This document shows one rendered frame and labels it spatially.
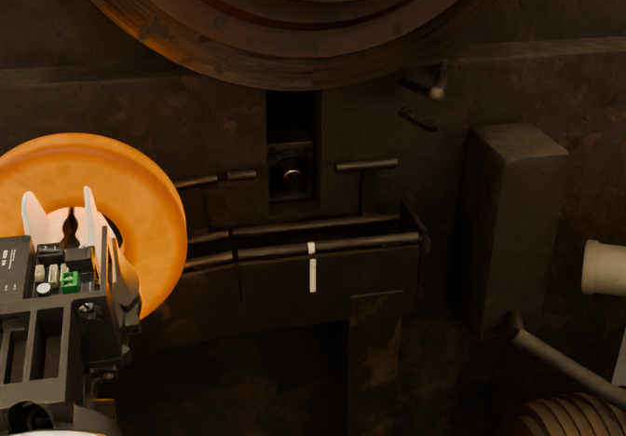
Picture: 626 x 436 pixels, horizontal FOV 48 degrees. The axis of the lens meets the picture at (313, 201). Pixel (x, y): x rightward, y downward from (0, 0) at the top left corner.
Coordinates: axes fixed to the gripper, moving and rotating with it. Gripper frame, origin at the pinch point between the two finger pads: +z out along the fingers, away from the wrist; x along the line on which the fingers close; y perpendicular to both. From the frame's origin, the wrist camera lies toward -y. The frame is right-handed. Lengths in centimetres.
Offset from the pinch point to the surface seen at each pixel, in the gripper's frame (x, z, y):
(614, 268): -51, 3, -18
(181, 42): -8.8, 15.3, 4.5
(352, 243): -24.2, 9.5, -16.8
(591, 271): -49, 4, -19
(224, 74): -12.3, 14.5, 1.6
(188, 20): -9.6, 14.2, 7.1
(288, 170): -19.4, 21.1, -16.1
